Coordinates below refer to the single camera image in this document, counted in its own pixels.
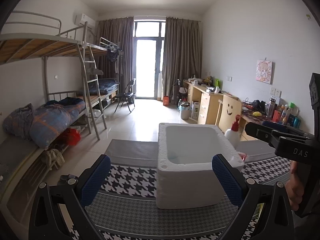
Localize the person's right hand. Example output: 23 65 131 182
285 161 304 211

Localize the teal can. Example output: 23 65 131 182
293 117 301 128

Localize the yellow object on desk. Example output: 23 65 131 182
252 111 262 116

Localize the red snack packet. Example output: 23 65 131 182
238 152 248 162

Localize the white lotion pump bottle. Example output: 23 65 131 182
225 115 241 149

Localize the wooden smiley face chair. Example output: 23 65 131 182
215 94 242 133

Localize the red plastic bag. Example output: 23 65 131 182
60 128 81 146

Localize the white styrofoam box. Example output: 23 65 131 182
156 123 244 210

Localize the light wooden desk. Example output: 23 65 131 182
183 80 303 140

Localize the blue orange plaid quilt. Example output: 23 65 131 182
29 97 86 150

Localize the white bucket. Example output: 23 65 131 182
179 102 191 120

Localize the orange box on floor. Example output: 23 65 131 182
163 96 170 106

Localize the metal bunk bed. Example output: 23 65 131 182
0 10 124 181

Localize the black folding chair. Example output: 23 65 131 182
114 78 136 113

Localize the far blue plaid bedding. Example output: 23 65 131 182
88 79 120 95

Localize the right brown curtain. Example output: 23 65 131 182
162 17 202 97

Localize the brown curtain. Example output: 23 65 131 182
162 17 202 97
96 17 134 93

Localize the glass balcony door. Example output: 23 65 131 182
133 18 166 100

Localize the left brown curtain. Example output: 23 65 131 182
96 17 134 93

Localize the white air conditioner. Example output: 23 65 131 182
75 14 96 29

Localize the pink cartoon wall picture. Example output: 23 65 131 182
255 60 273 85

